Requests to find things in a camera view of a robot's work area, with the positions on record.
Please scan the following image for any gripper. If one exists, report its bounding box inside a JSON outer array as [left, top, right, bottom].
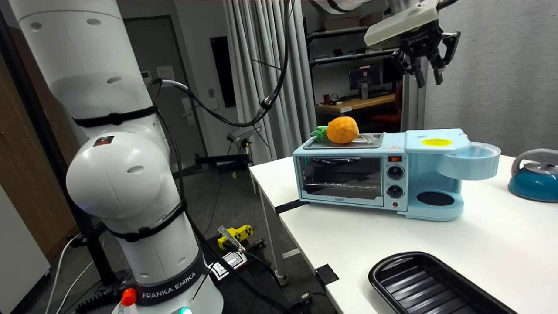
[[390, 23, 461, 89]]

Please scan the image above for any breakfast maker lid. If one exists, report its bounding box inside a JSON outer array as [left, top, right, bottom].
[[404, 128, 471, 154]]

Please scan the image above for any light blue breakfast maker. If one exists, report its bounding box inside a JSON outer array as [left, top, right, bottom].
[[292, 128, 502, 222]]

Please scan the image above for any monitor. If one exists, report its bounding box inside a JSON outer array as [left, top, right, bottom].
[[347, 65, 383, 91]]

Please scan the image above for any red chair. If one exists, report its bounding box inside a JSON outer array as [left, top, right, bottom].
[[370, 82, 404, 131]]

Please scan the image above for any wooden desk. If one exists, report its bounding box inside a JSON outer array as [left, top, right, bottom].
[[316, 93, 397, 116]]

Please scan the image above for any stack of cardboard boxes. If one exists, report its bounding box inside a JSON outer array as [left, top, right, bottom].
[[322, 10, 385, 31]]

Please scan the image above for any black shelf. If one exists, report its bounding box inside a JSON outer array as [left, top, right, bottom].
[[305, 24, 404, 131]]

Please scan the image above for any light blue filter basket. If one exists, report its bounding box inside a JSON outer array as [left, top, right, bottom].
[[436, 142, 502, 181]]

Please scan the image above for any toy pineapple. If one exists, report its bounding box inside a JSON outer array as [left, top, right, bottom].
[[310, 116, 360, 145]]

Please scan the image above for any teal kettle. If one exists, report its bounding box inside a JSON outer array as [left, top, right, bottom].
[[508, 148, 558, 203]]

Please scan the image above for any grey curtain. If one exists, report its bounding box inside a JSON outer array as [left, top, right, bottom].
[[224, 0, 317, 165]]

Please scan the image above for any black ridged tray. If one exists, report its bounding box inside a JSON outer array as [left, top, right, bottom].
[[368, 251, 520, 314]]

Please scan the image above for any black table clamp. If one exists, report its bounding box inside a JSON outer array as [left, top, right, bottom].
[[314, 263, 340, 287]]

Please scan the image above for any yellow power outlet box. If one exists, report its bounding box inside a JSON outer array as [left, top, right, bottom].
[[217, 225, 254, 250]]

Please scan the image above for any grey door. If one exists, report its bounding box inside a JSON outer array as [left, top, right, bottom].
[[123, 15, 206, 171]]

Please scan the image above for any white labelled power brick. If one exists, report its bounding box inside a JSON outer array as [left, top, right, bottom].
[[208, 252, 248, 280]]

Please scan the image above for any wooden cabinet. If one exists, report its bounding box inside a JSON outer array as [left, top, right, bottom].
[[0, 26, 80, 262]]

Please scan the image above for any white cabinet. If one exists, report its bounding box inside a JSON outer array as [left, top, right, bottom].
[[0, 182, 51, 314]]

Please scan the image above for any aluminium post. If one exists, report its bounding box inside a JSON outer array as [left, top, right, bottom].
[[401, 57, 429, 132]]

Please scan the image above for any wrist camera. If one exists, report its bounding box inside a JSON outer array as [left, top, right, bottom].
[[364, 1, 440, 47]]

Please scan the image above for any camera on tripod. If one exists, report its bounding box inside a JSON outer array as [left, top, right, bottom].
[[194, 126, 264, 174]]

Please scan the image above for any white cable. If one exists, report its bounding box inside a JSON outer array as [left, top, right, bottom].
[[45, 235, 95, 314]]

